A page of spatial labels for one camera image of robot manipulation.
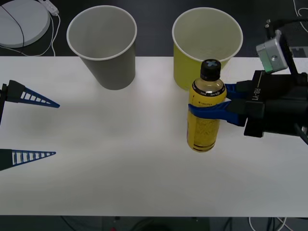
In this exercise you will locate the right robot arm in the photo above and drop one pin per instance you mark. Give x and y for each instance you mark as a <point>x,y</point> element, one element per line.
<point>284,118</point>

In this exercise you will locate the grey plastic bin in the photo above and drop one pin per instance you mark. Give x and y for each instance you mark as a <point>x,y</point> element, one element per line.
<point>115,72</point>

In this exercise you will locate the white power strip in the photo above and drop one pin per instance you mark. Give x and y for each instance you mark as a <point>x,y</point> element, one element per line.
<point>51,6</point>

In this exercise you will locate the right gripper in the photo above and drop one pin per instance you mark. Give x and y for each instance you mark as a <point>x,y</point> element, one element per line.
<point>256,108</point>

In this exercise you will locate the white round base plate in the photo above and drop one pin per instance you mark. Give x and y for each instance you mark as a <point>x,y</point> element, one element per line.
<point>21,24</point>

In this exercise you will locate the yellow bottle with black cap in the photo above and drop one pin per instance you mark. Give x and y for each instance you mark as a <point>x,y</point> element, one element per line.
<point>204,130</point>

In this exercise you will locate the yellow-green plastic bin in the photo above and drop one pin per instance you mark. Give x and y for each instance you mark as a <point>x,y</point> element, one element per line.
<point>183,72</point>

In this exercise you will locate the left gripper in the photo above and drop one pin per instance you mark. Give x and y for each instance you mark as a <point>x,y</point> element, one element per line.
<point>3,92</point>

